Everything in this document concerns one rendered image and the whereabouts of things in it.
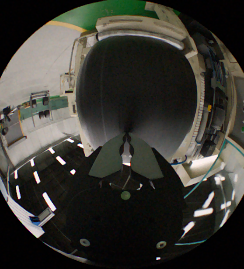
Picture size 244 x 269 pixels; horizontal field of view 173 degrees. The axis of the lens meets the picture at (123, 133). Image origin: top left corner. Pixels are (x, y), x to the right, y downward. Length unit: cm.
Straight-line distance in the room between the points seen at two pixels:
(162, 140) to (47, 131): 1174
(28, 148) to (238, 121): 1239
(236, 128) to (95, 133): 63
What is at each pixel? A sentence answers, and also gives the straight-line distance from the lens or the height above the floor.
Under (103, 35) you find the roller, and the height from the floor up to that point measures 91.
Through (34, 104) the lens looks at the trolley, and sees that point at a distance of 554.
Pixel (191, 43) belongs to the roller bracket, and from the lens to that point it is 42.
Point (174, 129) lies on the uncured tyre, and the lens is 16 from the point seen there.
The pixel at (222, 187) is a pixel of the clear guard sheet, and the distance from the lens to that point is 63.
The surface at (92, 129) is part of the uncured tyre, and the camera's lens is 15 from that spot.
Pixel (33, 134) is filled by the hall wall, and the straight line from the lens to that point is 1153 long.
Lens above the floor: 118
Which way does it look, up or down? 24 degrees up
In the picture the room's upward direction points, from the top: 180 degrees counter-clockwise
